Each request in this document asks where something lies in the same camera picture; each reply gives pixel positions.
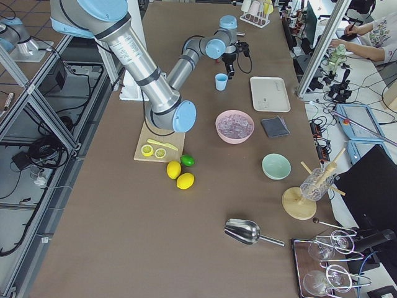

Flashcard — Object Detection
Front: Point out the yellow plastic knife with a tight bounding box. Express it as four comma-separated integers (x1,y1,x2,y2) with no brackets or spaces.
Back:
147,138,179,151

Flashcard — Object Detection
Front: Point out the mint green bowl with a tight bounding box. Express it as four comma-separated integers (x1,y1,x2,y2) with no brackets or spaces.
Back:
262,153,292,180

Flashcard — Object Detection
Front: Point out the green lime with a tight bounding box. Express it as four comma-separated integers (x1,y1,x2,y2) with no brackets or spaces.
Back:
180,154,195,167

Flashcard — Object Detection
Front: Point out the yellow plastic cup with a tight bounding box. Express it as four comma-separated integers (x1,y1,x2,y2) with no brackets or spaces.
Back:
263,0,274,15

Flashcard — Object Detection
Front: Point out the pile of clear ice cubes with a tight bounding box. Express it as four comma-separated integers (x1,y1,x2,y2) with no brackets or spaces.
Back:
217,114,254,139

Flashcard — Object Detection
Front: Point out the steel ice scoop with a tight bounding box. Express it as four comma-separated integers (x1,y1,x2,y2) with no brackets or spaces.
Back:
224,219,285,246

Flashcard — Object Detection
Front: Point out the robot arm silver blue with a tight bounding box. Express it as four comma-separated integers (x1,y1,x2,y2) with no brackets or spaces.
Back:
50,1,238,133
1,17,54,63

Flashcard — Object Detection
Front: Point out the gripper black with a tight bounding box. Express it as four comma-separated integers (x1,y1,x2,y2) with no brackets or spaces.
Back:
221,51,238,79

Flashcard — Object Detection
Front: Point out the black monitor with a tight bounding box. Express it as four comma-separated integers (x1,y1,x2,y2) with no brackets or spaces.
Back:
336,145,396,232

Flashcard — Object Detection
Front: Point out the wine glass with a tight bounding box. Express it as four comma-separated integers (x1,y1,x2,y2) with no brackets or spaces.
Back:
303,264,353,297
308,230,354,261

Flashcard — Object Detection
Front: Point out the aluminium frame post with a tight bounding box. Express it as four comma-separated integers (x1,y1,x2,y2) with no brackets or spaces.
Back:
296,0,351,99

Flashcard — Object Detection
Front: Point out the white plastic cup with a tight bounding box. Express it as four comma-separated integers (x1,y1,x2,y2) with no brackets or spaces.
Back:
241,0,251,14

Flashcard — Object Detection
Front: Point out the grey folded cloth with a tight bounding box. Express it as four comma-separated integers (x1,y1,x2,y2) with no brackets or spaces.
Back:
261,116,290,138

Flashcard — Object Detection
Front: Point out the lemon half slice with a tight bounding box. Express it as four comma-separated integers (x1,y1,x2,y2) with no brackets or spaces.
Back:
141,144,154,157
154,148,167,159

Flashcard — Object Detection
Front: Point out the light blue plastic cup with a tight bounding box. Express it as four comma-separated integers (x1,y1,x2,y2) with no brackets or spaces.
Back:
215,73,228,91

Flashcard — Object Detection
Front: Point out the pink plastic cup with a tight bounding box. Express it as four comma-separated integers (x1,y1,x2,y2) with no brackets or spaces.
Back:
248,0,261,17

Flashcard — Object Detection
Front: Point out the pink bowl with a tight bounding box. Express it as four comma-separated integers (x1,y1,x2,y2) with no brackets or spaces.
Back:
215,110,255,144

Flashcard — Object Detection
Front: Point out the cream rabbit tray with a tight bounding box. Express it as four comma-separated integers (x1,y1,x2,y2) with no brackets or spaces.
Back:
249,76,291,112

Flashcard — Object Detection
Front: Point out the blue teach pendant tablet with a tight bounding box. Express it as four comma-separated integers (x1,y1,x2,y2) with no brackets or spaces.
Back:
335,104,385,142

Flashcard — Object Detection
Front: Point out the yellow lemon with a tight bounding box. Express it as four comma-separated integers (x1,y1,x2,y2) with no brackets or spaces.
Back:
166,161,182,179
176,173,195,190

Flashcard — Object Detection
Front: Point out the wooden cup tree stand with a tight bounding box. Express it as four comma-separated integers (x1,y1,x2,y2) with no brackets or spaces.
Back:
282,148,346,220

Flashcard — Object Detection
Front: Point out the clear glass on stand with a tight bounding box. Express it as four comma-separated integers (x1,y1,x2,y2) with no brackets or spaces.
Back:
300,168,334,201

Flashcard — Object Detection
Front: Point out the white wire cup rack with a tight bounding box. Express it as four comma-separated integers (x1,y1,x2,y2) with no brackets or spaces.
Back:
239,0,270,29

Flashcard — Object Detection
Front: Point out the wooden cutting board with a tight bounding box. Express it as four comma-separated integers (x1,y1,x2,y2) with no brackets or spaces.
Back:
134,122,185,163

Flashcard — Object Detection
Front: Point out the person forearm white sleeve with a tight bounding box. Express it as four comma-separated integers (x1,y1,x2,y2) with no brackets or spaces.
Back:
329,39,396,63

